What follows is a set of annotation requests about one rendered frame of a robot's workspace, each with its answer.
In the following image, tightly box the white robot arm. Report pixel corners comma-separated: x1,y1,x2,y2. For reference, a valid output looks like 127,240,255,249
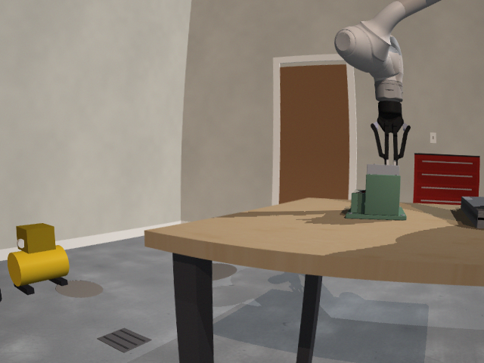
334,0,441,102

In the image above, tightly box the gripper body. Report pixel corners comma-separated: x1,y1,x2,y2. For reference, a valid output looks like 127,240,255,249
377,101,404,133

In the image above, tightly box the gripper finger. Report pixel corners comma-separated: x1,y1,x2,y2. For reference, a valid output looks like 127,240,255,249
371,120,389,165
393,121,411,166

